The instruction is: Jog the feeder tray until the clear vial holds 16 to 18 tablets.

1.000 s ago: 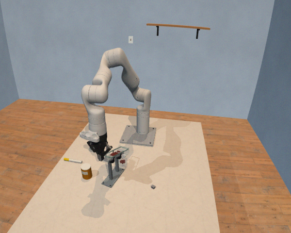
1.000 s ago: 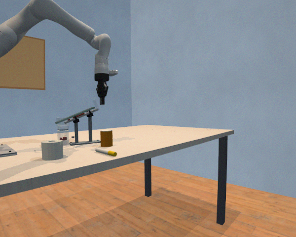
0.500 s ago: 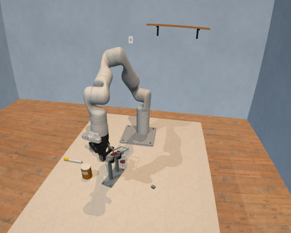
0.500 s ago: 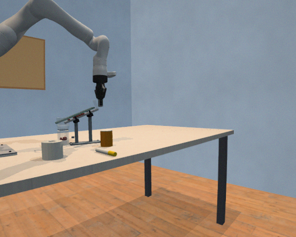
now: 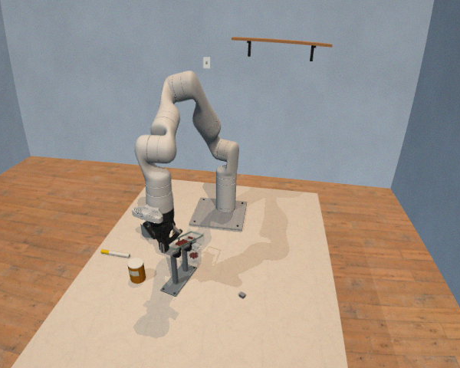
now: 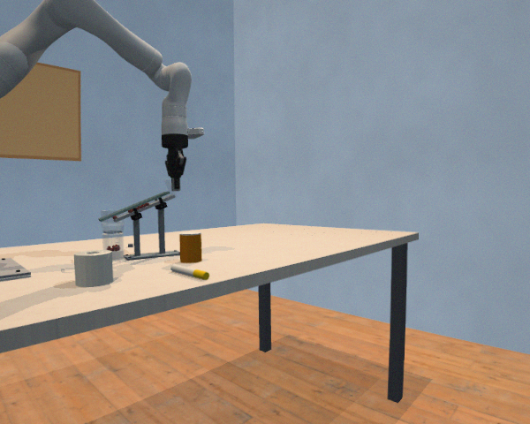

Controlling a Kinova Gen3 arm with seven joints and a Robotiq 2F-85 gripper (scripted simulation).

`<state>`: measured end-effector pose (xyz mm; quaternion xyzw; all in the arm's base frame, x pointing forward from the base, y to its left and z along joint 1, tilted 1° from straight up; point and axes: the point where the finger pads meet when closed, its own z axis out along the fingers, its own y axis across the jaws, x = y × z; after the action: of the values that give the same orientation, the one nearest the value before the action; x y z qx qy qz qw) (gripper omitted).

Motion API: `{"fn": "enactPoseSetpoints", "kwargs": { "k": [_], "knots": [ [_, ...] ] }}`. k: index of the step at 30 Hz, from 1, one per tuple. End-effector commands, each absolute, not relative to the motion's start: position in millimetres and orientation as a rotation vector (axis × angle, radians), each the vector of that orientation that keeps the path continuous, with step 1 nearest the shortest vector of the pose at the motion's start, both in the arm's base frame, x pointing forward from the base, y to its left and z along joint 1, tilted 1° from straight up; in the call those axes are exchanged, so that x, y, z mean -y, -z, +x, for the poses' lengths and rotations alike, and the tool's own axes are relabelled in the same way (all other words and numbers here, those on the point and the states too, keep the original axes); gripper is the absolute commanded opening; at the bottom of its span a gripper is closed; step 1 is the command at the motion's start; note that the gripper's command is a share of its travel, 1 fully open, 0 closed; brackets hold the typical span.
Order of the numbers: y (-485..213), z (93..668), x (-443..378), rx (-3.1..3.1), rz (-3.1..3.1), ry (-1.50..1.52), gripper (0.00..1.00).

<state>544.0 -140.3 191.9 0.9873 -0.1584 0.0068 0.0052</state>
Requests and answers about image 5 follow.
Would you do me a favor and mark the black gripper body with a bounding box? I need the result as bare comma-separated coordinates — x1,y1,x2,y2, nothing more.
149,207,176,235

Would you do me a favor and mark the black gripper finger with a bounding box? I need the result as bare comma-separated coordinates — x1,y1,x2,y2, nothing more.
160,224,182,253
143,221,163,252

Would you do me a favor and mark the brown cylinder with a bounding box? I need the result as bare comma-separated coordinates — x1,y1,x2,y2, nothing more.
127,258,146,284

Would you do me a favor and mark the clear glass vial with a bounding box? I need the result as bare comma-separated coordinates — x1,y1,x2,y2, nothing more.
187,245,202,266

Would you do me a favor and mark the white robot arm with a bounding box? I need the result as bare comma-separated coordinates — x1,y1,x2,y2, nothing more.
132,71,239,224

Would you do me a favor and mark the grey cylinder with yellow cap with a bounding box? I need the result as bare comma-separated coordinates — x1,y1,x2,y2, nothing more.
101,249,130,258

